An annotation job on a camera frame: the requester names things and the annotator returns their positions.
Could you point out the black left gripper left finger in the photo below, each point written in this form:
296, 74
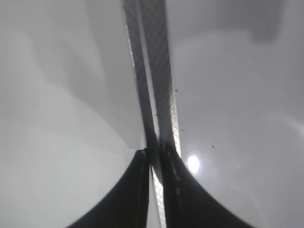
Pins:
126, 204

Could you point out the white board with grey frame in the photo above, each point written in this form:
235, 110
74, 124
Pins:
222, 81

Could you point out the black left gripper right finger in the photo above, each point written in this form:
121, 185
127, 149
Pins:
186, 203

